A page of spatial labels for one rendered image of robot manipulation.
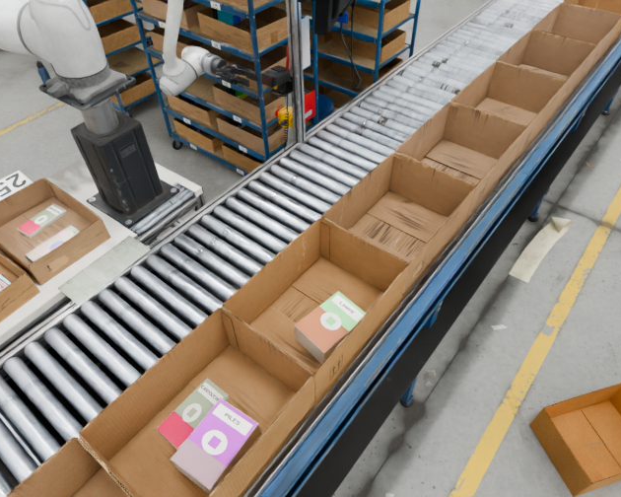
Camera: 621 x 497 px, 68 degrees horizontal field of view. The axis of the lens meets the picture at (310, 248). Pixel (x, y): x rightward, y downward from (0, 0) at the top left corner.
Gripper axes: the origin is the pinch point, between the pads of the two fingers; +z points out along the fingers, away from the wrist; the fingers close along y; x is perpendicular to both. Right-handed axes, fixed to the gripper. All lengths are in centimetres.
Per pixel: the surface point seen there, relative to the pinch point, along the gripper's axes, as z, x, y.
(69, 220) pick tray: -6, 19, -94
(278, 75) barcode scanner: 26.9, -13.4, -8.5
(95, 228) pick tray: 13, 12, -93
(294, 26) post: 30.5, -30.8, -2.0
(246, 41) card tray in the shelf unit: -20.2, -4.1, 20.7
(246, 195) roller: 36, 20, -42
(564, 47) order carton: 103, -6, 98
